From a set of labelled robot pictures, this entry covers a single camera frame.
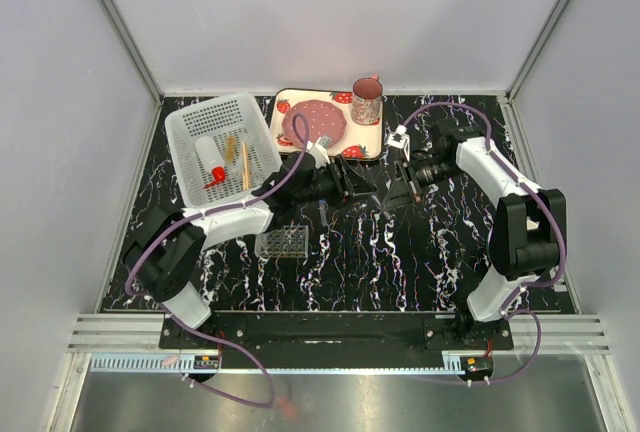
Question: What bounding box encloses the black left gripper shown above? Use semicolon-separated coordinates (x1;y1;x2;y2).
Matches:
294;155;378;210

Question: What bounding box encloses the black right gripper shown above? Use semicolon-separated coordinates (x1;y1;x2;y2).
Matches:
380;156;463;213

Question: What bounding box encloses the clear test tube rack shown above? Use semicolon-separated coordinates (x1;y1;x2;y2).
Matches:
254;225;309;259

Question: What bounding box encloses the wooden test tube clamp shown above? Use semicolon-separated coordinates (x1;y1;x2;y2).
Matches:
241;142;251;191

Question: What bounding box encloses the brown test tube brush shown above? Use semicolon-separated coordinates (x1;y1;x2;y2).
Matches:
224;136;237;166

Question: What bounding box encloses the white red-capped wash bottle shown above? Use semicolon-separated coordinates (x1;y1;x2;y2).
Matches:
194;136;227;189

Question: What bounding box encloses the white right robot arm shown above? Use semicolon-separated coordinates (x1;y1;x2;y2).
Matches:
383;120;566;349

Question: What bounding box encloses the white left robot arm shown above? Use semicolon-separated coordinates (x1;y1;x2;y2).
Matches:
121;152;377;348

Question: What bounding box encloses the strawberry pattern tray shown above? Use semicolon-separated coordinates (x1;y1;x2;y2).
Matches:
269;88;383;161

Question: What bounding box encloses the pink polka dot plate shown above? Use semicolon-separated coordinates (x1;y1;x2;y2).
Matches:
279;99;348;148

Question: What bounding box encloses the pink floral mug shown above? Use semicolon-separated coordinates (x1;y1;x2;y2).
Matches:
351;75;383;126

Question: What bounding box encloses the white plastic mesh basket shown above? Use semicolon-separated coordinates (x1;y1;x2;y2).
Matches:
165;93;282;209

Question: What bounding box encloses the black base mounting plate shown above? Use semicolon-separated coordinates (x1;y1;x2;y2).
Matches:
159;309;514;356

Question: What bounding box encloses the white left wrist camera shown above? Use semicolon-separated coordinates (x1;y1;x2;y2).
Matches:
305;135;332;168

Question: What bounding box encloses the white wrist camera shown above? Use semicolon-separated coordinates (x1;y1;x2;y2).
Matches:
305;135;332;168
386;125;411;162

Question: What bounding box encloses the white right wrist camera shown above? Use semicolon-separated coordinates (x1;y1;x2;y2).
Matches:
386;125;411;162

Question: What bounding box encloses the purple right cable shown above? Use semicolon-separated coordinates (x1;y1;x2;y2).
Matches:
399;101;569;386

